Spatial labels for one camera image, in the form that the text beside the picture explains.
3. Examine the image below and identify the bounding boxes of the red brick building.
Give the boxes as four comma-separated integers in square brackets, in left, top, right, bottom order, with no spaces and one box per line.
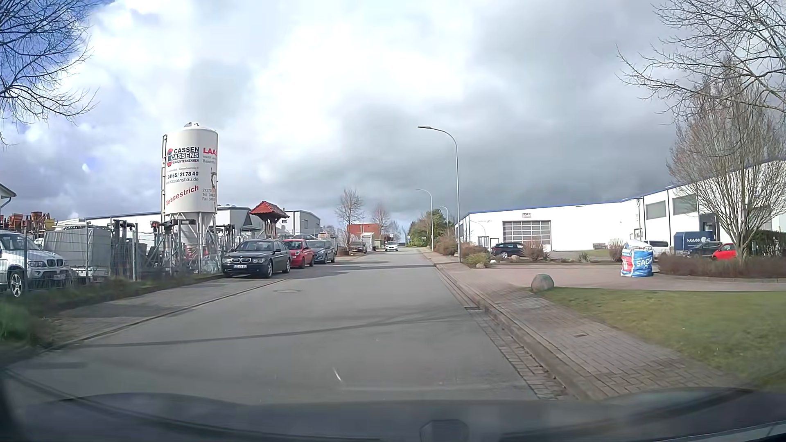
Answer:
[347,223,383,249]

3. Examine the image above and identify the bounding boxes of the green trees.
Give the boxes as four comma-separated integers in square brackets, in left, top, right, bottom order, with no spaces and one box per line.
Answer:
[407,209,456,249]

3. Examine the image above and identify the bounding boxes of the dark grey car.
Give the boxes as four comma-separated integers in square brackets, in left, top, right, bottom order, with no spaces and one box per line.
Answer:
[306,239,337,265]

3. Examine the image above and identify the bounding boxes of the row of bushes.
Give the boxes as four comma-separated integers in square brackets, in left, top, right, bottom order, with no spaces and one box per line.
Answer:
[435,236,549,269]

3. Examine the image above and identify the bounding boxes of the grey asphalt road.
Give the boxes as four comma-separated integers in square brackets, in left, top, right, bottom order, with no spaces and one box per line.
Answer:
[7,247,540,406]

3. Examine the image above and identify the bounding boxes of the red roofed shelter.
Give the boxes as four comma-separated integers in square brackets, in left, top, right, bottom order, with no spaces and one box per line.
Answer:
[249,200,291,239]

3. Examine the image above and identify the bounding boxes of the black saloon car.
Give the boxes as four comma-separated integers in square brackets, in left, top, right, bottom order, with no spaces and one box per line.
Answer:
[221,239,292,280]

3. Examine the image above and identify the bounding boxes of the grey flat-roofed building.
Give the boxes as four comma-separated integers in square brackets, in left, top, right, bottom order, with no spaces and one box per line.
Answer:
[55,206,266,246]

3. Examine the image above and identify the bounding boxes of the white warehouse building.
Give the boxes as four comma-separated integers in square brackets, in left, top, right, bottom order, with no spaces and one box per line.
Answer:
[456,161,786,254]

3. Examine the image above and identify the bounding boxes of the car's own bonnet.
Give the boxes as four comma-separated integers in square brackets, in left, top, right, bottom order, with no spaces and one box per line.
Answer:
[0,368,786,442]

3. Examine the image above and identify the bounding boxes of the white silo with lettering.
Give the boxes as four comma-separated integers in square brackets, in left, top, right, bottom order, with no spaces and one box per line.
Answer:
[160,122,219,273]

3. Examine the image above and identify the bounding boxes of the red brick pavement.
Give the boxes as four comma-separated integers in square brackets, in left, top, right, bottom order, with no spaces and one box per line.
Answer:
[419,247,744,401]

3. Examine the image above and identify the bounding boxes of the white and blue bulk bag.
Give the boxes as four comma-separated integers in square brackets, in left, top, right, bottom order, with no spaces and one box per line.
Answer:
[619,240,655,279]

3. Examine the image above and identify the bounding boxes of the blue van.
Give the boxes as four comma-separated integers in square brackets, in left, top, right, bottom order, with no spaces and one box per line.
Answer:
[673,230,717,252]

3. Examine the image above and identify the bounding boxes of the black parked car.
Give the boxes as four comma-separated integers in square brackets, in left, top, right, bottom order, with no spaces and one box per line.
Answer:
[683,241,723,259]

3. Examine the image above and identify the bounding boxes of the white trailer box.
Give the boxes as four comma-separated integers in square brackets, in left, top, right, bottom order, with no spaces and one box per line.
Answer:
[42,226,113,282]

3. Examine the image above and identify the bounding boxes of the grass lawn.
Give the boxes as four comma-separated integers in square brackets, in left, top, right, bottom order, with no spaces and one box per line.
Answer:
[538,286,786,389]

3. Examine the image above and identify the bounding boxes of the brown hedge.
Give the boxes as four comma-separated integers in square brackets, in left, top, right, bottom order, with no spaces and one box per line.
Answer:
[656,252,786,280]

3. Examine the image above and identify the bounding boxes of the white suv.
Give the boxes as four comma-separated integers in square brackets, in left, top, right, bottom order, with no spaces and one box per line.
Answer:
[0,231,75,298]

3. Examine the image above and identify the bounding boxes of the large bare tree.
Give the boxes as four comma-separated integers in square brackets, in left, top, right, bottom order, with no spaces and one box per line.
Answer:
[617,0,786,124]

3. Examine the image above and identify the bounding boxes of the bare tree branches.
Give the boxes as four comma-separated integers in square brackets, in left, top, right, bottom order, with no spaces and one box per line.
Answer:
[0,0,106,148]

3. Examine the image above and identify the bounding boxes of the tall curved lamp post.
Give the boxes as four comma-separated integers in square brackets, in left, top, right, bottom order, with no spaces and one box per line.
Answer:
[418,125,462,261]

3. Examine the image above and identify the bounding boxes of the wire mesh fence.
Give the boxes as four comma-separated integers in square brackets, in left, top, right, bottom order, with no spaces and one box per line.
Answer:
[0,220,223,293]

